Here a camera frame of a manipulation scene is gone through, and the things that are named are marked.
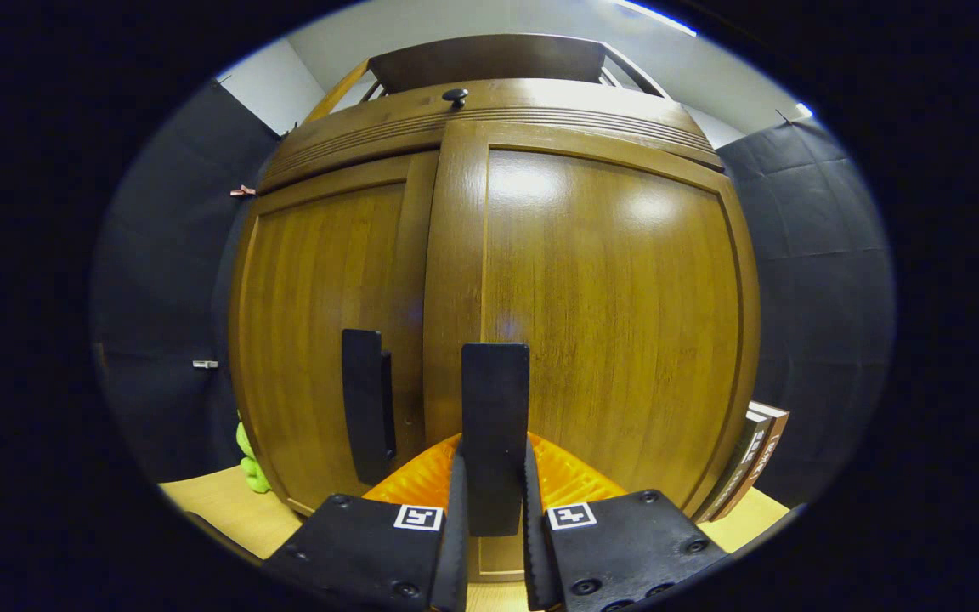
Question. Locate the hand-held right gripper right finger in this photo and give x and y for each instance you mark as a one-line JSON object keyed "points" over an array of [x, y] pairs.
{"points": [[539, 561]]}

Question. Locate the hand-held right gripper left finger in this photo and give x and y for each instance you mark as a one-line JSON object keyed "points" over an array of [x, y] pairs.
{"points": [[455, 552]]}

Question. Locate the wooden shoe cabinet door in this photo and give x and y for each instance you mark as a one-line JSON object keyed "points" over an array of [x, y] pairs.
{"points": [[319, 297], [625, 323]]}

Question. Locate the wooden double-door shoe cabinet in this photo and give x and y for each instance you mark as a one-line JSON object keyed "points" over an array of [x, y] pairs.
{"points": [[489, 59]]}

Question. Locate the wooden cabinet drawer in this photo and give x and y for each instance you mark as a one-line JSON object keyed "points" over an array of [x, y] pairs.
{"points": [[540, 106]]}

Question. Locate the green toy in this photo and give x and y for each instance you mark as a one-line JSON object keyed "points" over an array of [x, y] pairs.
{"points": [[251, 463]]}

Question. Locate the dark brown book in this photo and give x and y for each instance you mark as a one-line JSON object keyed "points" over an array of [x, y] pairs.
{"points": [[744, 463]]}

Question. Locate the light brown book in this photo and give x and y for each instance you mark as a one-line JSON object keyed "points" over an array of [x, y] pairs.
{"points": [[774, 442]]}

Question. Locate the black backdrop cloth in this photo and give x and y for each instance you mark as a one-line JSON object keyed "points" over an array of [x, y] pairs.
{"points": [[821, 280]]}

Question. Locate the red clip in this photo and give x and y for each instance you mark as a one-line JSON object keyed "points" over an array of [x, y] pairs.
{"points": [[243, 191]]}

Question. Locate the black drawer knob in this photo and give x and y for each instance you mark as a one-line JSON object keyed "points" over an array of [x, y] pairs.
{"points": [[455, 97]]}

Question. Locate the small ceiling light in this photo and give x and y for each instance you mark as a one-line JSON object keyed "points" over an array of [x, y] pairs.
{"points": [[805, 110]]}

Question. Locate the large ceiling light panel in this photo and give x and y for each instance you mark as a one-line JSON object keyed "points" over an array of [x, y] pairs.
{"points": [[659, 17]]}

